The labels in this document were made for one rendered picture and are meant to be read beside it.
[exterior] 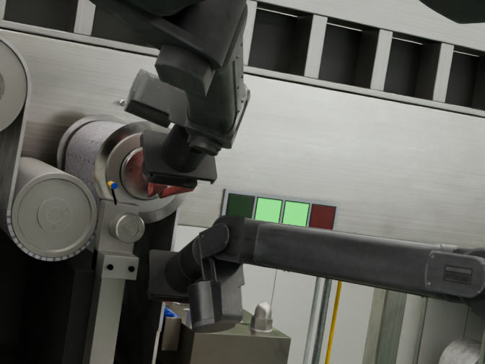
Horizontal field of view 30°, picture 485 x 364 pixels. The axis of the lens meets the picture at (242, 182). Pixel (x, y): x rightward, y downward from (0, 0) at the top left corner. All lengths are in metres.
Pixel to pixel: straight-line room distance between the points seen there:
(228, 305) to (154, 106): 0.27
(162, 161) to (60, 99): 0.46
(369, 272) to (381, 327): 1.15
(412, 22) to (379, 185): 0.34
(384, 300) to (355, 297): 2.54
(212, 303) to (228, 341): 0.20
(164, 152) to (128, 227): 0.12
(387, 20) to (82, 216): 0.83
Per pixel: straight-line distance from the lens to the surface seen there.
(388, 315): 2.13
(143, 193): 1.29
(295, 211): 1.77
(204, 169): 1.21
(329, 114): 1.80
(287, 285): 4.47
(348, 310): 4.66
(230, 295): 1.17
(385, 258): 0.97
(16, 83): 1.27
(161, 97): 1.10
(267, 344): 1.39
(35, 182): 1.27
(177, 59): 0.68
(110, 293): 1.28
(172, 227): 1.34
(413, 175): 1.91
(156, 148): 1.20
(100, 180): 1.29
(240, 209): 1.72
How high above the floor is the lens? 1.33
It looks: 3 degrees down
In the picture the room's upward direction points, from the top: 9 degrees clockwise
